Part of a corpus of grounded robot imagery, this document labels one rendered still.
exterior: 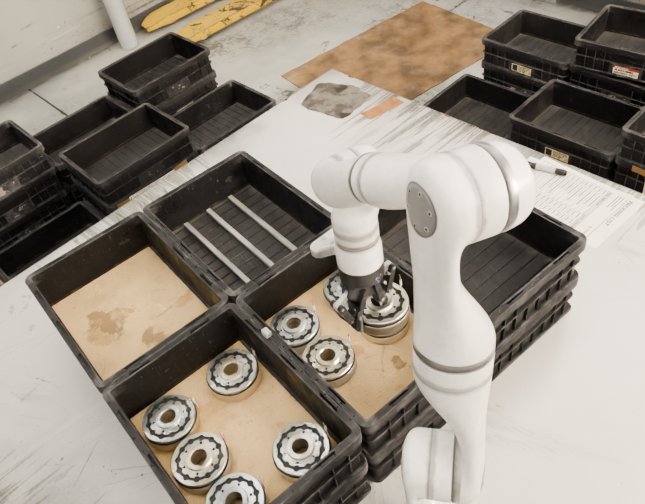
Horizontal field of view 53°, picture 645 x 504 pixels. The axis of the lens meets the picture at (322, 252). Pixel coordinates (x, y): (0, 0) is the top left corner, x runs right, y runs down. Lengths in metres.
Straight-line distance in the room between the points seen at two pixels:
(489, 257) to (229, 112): 1.68
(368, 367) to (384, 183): 0.59
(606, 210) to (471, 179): 1.20
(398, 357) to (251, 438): 0.32
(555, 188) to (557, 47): 1.32
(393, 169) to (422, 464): 0.38
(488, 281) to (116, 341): 0.80
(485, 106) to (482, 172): 2.28
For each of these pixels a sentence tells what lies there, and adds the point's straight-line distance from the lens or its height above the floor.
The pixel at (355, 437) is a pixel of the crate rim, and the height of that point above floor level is 0.93.
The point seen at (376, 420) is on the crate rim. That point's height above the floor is 0.93.
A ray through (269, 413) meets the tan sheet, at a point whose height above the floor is 0.83.
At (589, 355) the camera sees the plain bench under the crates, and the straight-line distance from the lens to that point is 1.47.
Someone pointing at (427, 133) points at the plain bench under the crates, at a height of 0.70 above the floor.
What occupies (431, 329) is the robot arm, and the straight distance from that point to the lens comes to 0.69.
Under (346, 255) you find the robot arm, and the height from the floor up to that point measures 1.18.
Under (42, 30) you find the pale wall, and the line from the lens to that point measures 4.43.
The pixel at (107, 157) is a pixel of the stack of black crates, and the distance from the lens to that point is 2.63.
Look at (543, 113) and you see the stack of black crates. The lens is 2.65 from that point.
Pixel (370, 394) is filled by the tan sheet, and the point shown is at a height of 0.83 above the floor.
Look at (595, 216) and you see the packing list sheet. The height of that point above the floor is 0.70.
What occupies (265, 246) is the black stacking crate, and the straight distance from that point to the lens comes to 1.53.
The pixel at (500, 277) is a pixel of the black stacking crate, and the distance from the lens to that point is 1.41.
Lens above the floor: 1.89
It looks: 46 degrees down
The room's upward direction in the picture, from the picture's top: 12 degrees counter-clockwise
